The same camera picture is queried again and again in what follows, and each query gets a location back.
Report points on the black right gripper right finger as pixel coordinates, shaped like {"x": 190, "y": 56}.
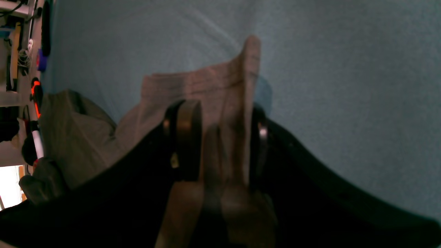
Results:
{"x": 316, "y": 208}

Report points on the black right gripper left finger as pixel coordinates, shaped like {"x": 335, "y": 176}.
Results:
{"x": 124, "y": 206}

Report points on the dark grey T-shirt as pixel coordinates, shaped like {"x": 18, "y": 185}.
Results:
{"x": 219, "y": 210}

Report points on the white marker pen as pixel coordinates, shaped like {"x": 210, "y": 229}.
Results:
{"x": 35, "y": 131}

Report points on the blue table cloth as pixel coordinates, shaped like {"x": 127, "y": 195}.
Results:
{"x": 357, "y": 81}

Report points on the orange black utility knife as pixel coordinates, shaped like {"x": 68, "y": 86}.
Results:
{"x": 36, "y": 95}

